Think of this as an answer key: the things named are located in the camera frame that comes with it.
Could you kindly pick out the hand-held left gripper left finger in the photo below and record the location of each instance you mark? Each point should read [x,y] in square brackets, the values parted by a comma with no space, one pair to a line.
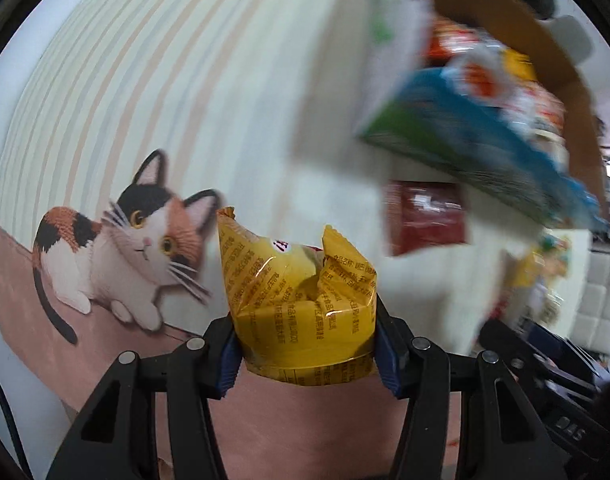
[229,362]

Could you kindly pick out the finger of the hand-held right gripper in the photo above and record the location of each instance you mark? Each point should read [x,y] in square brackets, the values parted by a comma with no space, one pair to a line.
[555,340]
[507,342]

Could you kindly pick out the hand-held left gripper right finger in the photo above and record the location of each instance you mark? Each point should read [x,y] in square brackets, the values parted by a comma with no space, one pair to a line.
[389,362]

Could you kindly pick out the small yellow snack packet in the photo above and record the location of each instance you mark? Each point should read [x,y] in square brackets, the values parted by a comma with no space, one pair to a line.
[295,310]

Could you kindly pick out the printed cardboard box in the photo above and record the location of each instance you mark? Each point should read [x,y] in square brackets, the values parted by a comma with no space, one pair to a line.
[460,145]

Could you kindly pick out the white quilted chair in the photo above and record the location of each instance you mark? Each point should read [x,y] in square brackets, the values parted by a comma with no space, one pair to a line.
[607,300]

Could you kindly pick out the orange yellow snack packet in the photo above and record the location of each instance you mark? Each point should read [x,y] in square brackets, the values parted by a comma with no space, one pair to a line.
[522,272]

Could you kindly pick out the green colourful snack packet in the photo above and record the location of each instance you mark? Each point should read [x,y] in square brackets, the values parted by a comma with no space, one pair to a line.
[556,255]

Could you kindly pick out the dark red snack packet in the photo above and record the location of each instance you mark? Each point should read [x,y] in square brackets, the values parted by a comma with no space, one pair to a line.
[425,217]

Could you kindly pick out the cat print tablecloth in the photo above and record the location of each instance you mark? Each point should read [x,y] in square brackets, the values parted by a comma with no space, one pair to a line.
[210,85]

